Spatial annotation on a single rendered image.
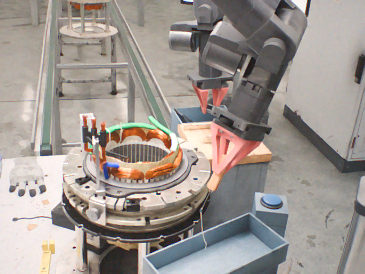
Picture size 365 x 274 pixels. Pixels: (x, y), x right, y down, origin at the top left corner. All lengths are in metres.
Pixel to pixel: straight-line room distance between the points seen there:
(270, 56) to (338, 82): 2.70
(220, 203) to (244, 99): 0.53
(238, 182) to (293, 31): 0.60
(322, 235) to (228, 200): 1.58
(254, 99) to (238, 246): 0.33
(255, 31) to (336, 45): 2.73
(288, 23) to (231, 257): 0.45
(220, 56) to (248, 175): 0.53
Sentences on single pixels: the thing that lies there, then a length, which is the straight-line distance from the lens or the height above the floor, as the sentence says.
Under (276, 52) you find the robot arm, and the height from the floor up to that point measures 1.43.
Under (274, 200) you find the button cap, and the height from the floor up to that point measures 1.04.
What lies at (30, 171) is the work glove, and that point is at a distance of 1.56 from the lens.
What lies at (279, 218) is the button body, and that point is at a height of 1.02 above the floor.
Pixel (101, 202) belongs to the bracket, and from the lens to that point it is 0.88.
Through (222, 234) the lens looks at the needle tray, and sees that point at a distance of 0.91.
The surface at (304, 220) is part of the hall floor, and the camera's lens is 2.80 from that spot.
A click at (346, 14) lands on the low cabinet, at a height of 1.02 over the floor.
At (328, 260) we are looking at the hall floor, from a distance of 2.57.
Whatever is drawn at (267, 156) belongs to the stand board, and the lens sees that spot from 1.16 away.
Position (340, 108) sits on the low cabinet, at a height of 0.42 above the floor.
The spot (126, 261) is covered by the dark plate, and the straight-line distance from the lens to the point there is 1.22.
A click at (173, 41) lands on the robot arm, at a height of 1.31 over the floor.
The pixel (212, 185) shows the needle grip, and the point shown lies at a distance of 0.74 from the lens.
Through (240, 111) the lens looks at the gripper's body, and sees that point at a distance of 0.70.
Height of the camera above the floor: 1.61
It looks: 27 degrees down
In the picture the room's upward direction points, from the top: 4 degrees clockwise
